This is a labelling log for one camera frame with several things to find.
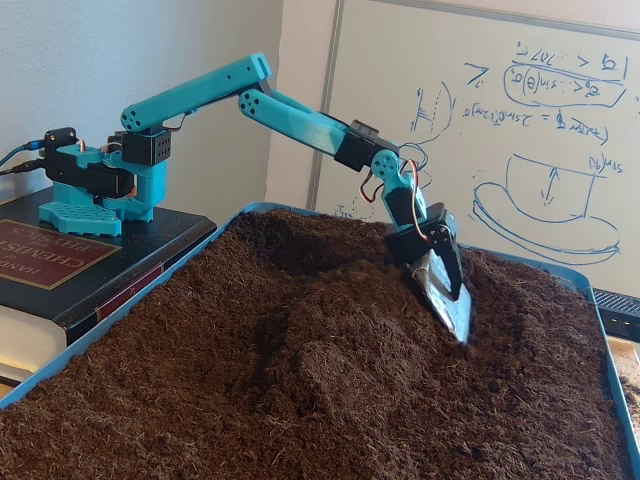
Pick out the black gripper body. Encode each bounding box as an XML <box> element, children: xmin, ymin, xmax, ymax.
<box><xmin>383</xmin><ymin>202</ymin><xmax>459</xmax><ymax>269</ymax></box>

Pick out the whiteboard with blue sketches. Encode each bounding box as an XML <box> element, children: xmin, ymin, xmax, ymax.
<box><xmin>307</xmin><ymin>0</ymin><xmax>640</xmax><ymax>296</ymax></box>

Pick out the black perforated box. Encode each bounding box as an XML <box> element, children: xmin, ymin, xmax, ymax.
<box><xmin>592</xmin><ymin>288</ymin><xmax>640</xmax><ymax>344</ymax></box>

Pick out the black chemistry handbook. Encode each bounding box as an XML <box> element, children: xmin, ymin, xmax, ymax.
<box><xmin>0</xmin><ymin>188</ymin><xmax>219</xmax><ymax>386</ymax></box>

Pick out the blue plastic tray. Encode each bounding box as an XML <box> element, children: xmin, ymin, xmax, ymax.
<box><xmin>0</xmin><ymin>201</ymin><xmax>640</xmax><ymax>480</ymax></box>

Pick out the black motor controller box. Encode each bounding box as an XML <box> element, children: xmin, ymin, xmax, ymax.
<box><xmin>42</xmin><ymin>128</ymin><xmax>81</xmax><ymax>161</ymax></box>

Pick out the black power cable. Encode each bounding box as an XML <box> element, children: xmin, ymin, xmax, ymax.
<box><xmin>0</xmin><ymin>159</ymin><xmax>46</xmax><ymax>176</ymax></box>

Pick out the blue usb cable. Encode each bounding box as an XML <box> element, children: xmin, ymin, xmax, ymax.
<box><xmin>0</xmin><ymin>141</ymin><xmax>47</xmax><ymax>169</ymax></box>

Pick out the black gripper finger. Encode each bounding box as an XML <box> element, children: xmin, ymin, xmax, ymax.
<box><xmin>429</xmin><ymin>224</ymin><xmax>465</xmax><ymax>302</ymax></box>

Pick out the silver tape shovel blade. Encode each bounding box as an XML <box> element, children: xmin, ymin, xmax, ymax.
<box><xmin>409</xmin><ymin>247</ymin><xmax>474</xmax><ymax>346</ymax></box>

